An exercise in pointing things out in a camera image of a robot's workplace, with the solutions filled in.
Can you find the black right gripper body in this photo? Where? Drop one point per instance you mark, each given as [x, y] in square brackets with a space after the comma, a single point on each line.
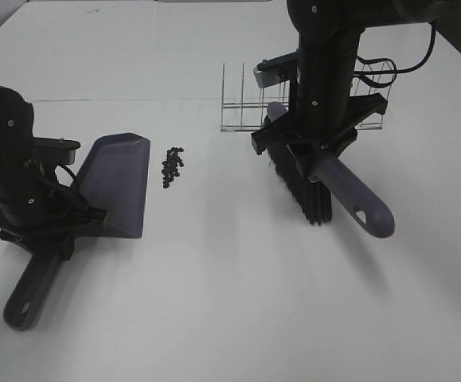
[289, 129]

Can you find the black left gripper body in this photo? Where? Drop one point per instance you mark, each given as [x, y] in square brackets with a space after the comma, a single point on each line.
[58, 236]

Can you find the purple brush black bristles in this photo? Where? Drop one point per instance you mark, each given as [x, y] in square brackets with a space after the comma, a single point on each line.
[315, 176]

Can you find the purple plastic dustpan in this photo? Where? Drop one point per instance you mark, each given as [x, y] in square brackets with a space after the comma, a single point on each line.
[113, 177]

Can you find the pile of coffee beans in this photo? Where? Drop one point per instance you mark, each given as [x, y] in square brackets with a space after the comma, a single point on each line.
[171, 165]

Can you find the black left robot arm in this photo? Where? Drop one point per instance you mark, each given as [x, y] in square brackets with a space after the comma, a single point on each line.
[40, 200]

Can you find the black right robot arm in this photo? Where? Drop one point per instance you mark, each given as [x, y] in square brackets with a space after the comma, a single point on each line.
[322, 114]

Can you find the metal wire dish rack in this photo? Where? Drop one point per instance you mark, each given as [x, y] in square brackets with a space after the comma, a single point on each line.
[244, 103]

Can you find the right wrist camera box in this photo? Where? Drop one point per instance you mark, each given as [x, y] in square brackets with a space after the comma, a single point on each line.
[276, 70]

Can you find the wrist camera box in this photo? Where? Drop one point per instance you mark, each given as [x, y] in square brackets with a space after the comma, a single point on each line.
[58, 151]
[276, 70]

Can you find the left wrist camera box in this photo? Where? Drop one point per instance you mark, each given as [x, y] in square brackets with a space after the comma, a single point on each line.
[58, 151]

